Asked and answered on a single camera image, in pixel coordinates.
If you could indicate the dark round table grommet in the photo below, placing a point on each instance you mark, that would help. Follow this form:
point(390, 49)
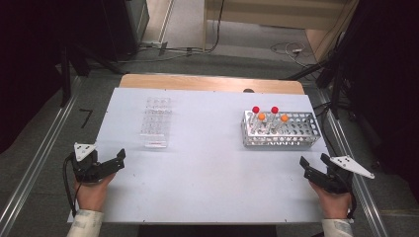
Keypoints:
point(248, 90)

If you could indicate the person's right hand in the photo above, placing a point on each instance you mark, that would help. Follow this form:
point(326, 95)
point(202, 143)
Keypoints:
point(336, 205)

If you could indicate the wooden table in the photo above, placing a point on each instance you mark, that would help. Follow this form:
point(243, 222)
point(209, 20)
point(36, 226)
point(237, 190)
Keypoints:
point(197, 82)

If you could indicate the aluminium floor rail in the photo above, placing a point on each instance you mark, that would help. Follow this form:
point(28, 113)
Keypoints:
point(359, 197)
point(42, 154)

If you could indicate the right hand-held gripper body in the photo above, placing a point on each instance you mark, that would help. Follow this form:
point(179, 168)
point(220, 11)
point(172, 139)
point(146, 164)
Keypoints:
point(341, 181)

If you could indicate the red-capped test tube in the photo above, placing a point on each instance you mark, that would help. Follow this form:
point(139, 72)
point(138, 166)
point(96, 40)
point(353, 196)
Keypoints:
point(255, 110)
point(274, 110)

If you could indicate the light wooden furniture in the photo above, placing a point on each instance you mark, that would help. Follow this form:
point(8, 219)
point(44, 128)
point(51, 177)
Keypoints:
point(280, 15)

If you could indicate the clear acrylic tube rack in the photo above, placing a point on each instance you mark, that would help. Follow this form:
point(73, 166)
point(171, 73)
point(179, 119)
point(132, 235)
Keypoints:
point(155, 126)

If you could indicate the black metal stand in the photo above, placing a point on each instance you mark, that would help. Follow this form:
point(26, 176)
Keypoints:
point(336, 82)
point(66, 75)

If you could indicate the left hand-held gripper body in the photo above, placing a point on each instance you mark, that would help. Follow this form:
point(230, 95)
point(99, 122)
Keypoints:
point(86, 166)

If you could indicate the person's left hand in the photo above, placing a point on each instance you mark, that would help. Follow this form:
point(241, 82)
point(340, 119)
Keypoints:
point(90, 196)

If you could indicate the perforated metal tube rack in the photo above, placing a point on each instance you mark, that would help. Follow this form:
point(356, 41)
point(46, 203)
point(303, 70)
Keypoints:
point(286, 133)

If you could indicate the dark cabinet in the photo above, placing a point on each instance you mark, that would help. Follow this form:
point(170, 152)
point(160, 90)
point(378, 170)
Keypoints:
point(126, 26)

